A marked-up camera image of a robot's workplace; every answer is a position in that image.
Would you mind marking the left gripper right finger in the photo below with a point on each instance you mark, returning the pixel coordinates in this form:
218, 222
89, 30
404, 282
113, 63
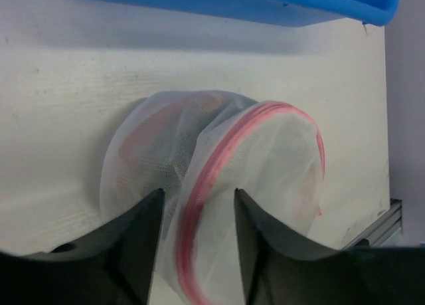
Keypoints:
280, 266

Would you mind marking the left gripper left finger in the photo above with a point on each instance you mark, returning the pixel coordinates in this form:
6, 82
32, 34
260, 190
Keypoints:
113, 264

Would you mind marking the white mesh laundry bag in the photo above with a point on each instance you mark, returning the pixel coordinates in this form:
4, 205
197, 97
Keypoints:
199, 147

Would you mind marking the blue plastic tub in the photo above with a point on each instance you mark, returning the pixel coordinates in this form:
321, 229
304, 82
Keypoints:
288, 13

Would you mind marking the aluminium mounting rail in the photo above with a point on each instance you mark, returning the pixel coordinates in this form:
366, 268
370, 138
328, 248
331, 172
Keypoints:
385, 231

